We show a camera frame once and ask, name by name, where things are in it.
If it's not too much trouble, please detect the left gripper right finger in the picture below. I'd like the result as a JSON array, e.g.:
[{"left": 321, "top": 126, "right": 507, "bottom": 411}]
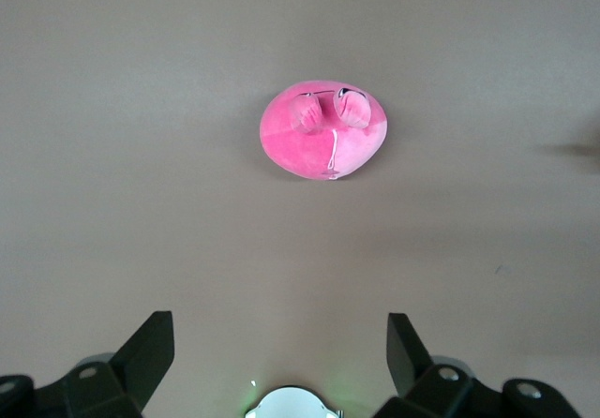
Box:
[{"left": 374, "top": 313, "right": 582, "bottom": 418}]

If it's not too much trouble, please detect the pink round plush toy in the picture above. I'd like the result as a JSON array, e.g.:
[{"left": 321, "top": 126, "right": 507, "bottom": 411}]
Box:
[{"left": 259, "top": 79, "right": 391, "bottom": 182}]

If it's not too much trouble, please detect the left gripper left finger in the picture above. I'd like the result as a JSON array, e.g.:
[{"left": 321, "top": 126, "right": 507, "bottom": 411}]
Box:
[{"left": 0, "top": 310, "right": 176, "bottom": 418}]

